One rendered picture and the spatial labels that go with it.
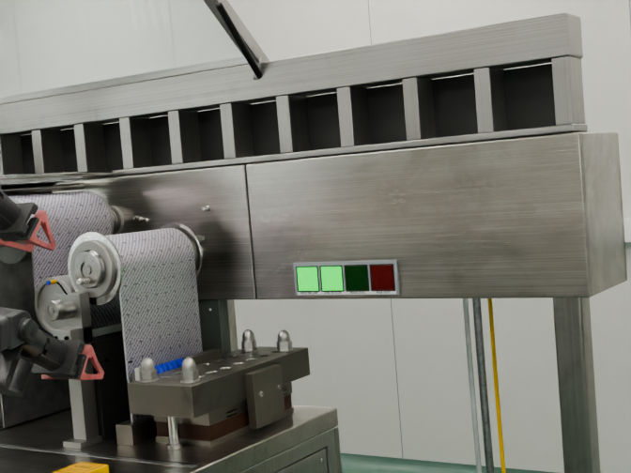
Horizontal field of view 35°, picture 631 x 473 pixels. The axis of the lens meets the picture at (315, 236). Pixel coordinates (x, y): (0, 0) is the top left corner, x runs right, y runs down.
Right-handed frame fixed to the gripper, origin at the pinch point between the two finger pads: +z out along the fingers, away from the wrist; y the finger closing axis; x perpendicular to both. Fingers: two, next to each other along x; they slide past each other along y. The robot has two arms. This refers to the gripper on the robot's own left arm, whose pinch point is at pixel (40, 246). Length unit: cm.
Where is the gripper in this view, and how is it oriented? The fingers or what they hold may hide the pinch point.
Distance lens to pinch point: 195.7
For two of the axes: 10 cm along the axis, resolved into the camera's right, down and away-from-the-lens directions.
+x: 2.7, -8.2, 5.1
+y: 8.4, -0.5, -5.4
